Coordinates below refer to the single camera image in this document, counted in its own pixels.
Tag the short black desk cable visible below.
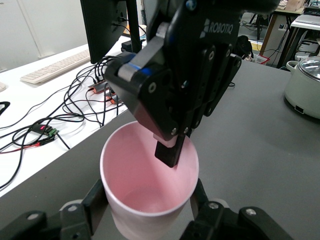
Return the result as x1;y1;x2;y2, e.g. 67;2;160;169
56;133;71;150

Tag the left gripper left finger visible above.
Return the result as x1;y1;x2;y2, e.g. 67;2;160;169
0;178;111;240

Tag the light green cooking pot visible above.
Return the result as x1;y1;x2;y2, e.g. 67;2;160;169
283;56;320;124

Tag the black bag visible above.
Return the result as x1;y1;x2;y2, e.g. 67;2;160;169
236;34;255;62

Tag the orange grey cable adapter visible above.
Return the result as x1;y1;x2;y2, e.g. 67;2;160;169
104;92;123;105
87;81;111;95

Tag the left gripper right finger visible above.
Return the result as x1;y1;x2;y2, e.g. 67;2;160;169
179;178;295;240

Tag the white desk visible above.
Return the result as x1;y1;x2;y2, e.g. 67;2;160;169
0;34;148;198

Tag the thin red wire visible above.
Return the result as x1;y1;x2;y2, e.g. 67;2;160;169
0;141;42;155

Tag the dark grey table mat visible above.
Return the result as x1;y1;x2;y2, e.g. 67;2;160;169
0;59;320;240

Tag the white paper cup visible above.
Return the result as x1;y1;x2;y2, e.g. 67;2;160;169
138;24;148;41

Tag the small circuit board red light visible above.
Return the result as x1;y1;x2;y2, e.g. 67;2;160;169
29;123;61;138

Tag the white side table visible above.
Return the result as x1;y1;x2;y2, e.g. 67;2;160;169
289;13;320;61

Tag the wooden desk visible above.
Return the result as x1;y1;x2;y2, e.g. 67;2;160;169
258;8;305;69

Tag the long black desk cable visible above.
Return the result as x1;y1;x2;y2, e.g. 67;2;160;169
0;56;118;131
0;124;36;191

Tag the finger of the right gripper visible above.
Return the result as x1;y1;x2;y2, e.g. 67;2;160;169
104;22;196;169

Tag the pink cup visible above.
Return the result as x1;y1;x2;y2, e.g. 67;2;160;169
99;121;200;237

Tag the black computer monitor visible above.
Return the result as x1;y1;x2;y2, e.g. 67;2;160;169
79;0;141;65

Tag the white computer keyboard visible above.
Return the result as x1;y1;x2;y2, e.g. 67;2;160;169
19;48;91;85

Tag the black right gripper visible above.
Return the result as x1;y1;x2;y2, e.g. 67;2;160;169
149;0;277;138

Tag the glass lid with copper knob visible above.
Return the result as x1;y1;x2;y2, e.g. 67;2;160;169
297;56;320;82

